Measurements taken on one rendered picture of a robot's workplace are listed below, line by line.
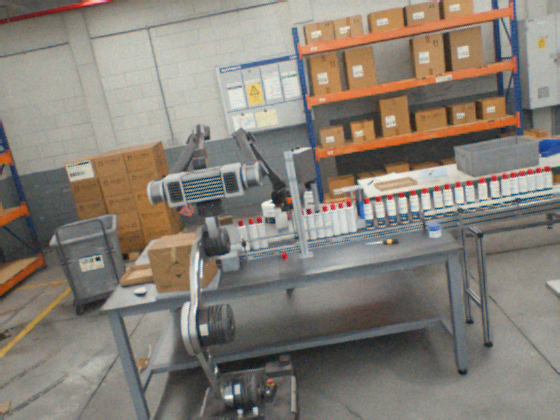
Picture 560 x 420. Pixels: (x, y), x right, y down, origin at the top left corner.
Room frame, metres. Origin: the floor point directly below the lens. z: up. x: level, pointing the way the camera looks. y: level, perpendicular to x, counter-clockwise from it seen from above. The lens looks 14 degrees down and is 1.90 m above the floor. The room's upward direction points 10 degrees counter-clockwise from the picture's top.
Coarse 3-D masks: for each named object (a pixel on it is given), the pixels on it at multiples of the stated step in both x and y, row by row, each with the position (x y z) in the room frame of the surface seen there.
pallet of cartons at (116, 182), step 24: (144, 144) 6.89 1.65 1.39; (72, 168) 6.19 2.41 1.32; (96, 168) 6.20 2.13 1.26; (120, 168) 6.20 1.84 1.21; (144, 168) 6.21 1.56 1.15; (72, 192) 6.18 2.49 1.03; (96, 192) 6.19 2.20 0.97; (120, 192) 6.20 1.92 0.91; (144, 192) 6.21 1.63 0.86; (96, 216) 6.19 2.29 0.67; (120, 216) 6.20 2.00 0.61; (144, 216) 6.21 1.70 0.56; (168, 216) 6.25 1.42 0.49; (120, 240) 6.20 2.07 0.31; (144, 240) 6.21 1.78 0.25
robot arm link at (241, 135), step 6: (234, 132) 3.03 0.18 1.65; (240, 132) 3.00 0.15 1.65; (246, 132) 3.07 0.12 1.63; (240, 138) 2.97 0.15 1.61; (246, 138) 3.01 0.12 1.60; (240, 144) 2.94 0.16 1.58; (246, 144) 2.91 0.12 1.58; (246, 150) 2.88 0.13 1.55; (246, 156) 2.85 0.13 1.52; (252, 156) 2.82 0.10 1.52; (264, 168) 2.73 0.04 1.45; (264, 174) 2.72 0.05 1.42
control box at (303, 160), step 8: (296, 152) 2.95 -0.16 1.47; (304, 152) 2.98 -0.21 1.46; (312, 152) 3.05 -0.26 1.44; (296, 160) 2.93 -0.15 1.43; (304, 160) 2.97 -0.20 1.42; (312, 160) 3.04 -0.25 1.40; (296, 168) 2.94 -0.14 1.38; (304, 168) 2.96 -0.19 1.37; (312, 168) 3.03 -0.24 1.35; (296, 176) 2.94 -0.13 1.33; (304, 176) 2.94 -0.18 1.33; (312, 176) 3.02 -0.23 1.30
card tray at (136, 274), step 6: (144, 264) 3.26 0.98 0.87; (132, 270) 3.26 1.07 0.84; (138, 270) 3.25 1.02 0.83; (144, 270) 3.23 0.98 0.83; (150, 270) 3.21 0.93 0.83; (126, 276) 3.14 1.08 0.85; (132, 276) 3.15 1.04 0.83; (138, 276) 3.13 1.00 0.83; (144, 276) 3.11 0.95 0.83; (150, 276) 3.00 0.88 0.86; (120, 282) 3.01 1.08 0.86; (126, 282) 3.01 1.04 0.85; (132, 282) 3.01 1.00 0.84; (138, 282) 3.00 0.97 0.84; (144, 282) 3.00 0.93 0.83
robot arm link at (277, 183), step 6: (252, 138) 3.08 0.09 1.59; (252, 144) 3.08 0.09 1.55; (252, 150) 3.09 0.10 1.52; (258, 156) 3.10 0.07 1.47; (264, 162) 3.11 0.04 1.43; (270, 168) 3.12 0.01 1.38; (270, 174) 3.12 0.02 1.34; (276, 174) 3.14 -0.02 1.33; (270, 180) 3.13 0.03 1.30; (276, 180) 3.13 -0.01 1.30; (276, 186) 3.14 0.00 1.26; (282, 186) 3.15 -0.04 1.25
